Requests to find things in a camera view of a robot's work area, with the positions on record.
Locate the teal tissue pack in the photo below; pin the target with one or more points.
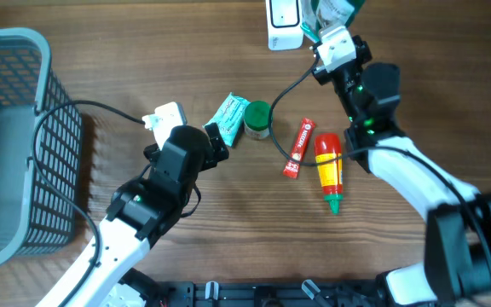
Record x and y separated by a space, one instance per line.
229 117

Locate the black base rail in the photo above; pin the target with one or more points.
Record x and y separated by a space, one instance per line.
271 294

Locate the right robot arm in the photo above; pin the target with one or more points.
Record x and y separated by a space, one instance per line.
457 260

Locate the red Nescafe stick sachet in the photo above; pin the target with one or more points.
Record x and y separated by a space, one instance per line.
299 148

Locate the red sauce bottle green cap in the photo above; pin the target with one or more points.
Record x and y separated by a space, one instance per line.
330 169

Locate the grey plastic mesh basket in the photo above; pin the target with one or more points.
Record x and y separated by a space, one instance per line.
36 136

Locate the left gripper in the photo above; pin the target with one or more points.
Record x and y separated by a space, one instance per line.
221 148

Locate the white barcode scanner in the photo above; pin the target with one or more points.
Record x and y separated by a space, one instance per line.
284 19

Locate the green lid jar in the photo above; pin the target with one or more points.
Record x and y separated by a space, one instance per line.
256 120

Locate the green 3M gloves package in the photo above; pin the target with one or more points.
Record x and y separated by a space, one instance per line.
318 14

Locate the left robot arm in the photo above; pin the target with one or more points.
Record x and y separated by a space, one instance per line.
141 211

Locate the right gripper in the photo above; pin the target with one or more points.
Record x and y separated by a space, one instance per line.
361 50

